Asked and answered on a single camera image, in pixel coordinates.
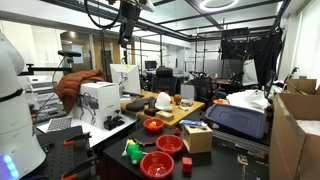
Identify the white printer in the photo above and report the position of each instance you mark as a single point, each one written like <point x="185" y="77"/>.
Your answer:
<point x="38" y="81"/>

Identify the black laptop case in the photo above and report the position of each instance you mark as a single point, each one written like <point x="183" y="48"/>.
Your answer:
<point x="236" y="120"/>

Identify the black padded office chair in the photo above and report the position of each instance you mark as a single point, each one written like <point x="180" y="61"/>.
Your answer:
<point x="164" y="81"/>

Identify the small distant monitor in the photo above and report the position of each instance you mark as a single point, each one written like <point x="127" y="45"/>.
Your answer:
<point x="150" y="65"/>

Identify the black box with red top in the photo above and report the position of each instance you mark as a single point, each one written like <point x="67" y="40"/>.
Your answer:
<point x="151" y="111"/>

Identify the white plush toy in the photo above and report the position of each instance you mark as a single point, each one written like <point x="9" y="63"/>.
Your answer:
<point x="164" y="101"/>

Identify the tan rectangular box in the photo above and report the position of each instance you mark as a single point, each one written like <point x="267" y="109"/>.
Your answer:
<point x="165" y="115"/>

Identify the light wooden desk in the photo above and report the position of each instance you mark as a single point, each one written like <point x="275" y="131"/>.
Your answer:
<point x="181" y="112"/>

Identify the clear glass jar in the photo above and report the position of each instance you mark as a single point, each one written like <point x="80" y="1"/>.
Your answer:
<point x="185" y="104"/>

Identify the black padded pouch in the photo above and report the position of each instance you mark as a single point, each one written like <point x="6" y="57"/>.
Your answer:
<point x="136" y="105"/>

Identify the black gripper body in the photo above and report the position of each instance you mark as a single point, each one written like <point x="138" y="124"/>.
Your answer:
<point x="126" y="28"/>

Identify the black horizontal mounting bar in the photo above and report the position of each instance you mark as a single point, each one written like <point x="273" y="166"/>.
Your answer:
<point x="46" y="69"/>

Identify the brown ball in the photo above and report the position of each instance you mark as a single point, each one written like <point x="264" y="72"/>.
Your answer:
<point x="177" y="98"/>

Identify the brown puffer jacket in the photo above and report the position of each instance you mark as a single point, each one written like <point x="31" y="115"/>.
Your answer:
<point x="75" y="86"/>

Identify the white table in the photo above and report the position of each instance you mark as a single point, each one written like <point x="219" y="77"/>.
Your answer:
<point x="96" y="133"/>

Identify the pile of white papers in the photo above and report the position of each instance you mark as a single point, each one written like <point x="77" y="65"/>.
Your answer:
<point x="248" y="99"/>

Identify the white foam sheet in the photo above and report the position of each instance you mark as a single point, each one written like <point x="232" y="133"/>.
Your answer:
<point x="310" y="126"/>

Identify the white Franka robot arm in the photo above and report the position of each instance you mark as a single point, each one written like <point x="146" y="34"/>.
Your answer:
<point x="13" y="116"/>

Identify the white-backed monitor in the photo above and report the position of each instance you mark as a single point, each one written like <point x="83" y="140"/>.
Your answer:
<point x="126" y="79"/>

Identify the small open cardboard box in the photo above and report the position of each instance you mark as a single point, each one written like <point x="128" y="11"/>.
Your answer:
<point x="301" y="86"/>

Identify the black camera on stand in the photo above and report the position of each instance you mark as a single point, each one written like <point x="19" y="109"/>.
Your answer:
<point x="69" y="53"/>

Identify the yellow toy banana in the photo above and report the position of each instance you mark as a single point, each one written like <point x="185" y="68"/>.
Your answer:
<point x="131" y="142"/>

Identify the black orange bar clamp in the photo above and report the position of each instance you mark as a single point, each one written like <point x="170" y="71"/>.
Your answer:
<point x="80" y="166"/>
<point x="76" y="137"/>

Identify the green plastic toy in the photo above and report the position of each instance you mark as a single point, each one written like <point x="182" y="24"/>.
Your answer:
<point x="134" y="154"/>

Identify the red bowl holding balls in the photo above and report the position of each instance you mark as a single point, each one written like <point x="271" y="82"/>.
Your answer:
<point x="156" y="128"/>

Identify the light wooden box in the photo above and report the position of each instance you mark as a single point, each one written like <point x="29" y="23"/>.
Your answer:
<point x="197" y="140"/>

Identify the blue and white tube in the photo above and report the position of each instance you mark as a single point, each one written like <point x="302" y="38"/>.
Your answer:
<point x="193" y="124"/>

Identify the black metal-edged flight case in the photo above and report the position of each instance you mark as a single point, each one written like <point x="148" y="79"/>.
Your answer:
<point x="240" y="141"/>

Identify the large red plastic bowl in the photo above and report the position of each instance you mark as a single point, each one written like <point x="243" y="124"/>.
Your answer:
<point x="156" y="165"/>

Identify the black desktop monitor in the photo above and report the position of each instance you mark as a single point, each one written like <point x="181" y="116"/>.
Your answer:
<point x="269" y="85"/>

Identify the black cylindrical cup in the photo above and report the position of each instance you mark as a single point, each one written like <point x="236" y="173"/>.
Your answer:
<point x="151" y="101"/>

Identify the white carton with robot-dog print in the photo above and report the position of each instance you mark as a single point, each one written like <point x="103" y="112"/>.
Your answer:
<point x="98" y="105"/>

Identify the small red wedge block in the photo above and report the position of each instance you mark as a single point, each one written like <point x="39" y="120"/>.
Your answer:
<point x="177" y="132"/>

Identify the large cardboard box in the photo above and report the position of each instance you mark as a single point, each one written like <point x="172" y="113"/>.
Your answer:
<point x="290" y="140"/>

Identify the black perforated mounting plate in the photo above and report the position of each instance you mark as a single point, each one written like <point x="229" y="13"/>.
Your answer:
<point x="61" y="156"/>

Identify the orange ball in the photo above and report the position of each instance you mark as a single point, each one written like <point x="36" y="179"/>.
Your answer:
<point x="152" y="125"/>

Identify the black curtain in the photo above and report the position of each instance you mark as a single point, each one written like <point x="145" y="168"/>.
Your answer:
<point x="263" y="50"/>

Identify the red cube block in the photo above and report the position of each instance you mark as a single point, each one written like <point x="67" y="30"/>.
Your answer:
<point x="187" y="164"/>

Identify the black mesh office chair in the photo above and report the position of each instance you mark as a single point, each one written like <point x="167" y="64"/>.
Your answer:
<point x="203" y="88"/>

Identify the empty red plastic bowl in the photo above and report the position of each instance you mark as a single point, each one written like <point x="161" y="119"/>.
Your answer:
<point x="169" y="144"/>

